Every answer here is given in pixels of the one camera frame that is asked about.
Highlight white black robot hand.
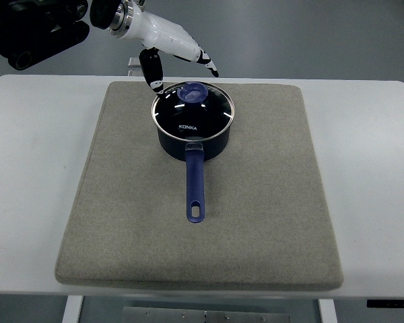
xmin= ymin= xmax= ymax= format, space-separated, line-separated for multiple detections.
xmin=110 ymin=1 xmax=219 ymax=96

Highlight glass pot lid blue knob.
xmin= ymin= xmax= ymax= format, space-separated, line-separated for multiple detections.
xmin=151 ymin=81 xmax=234 ymax=140

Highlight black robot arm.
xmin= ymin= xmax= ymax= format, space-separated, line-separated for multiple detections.
xmin=0 ymin=1 xmax=124 ymax=71

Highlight upper floor socket plate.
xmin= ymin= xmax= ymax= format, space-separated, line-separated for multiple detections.
xmin=128 ymin=57 xmax=141 ymax=67

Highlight floor socket plate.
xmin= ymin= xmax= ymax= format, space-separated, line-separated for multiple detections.
xmin=127 ymin=69 xmax=143 ymax=77
xmin=128 ymin=57 xmax=141 ymax=67

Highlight lower floor socket plate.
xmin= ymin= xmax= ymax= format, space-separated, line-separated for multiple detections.
xmin=127 ymin=69 xmax=143 ymax=77

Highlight beige fabric mat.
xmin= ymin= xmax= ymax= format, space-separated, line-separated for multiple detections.
xmin=55 ymin=81 xmax=343 ymax=291

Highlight left white table leg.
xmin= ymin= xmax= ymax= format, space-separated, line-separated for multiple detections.
xmin=62 ymin=295 xmax=83 ymax=323

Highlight white table leg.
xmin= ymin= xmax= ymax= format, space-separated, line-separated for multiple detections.
xmin=318 ymin=299 xmax=338 ymax=323
xmin=62 ymin=295 xmax=83 ymax=323

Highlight right white table leg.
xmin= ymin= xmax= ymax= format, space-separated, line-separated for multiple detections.
xmin=318 ymin=299 xmax=338 ymax=323

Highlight black table control panel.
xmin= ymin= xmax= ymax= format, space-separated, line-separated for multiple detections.
xmin=366 ymin=299 xmax=404 ymax=309

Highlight dark pot blue handle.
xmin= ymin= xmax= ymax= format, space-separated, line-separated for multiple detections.
xmin=156 ymin=125 xmax=231 ymax=223

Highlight metal base plate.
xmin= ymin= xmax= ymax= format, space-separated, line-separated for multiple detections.
xmin=121 ymin=307 xmax=290 ymax=323

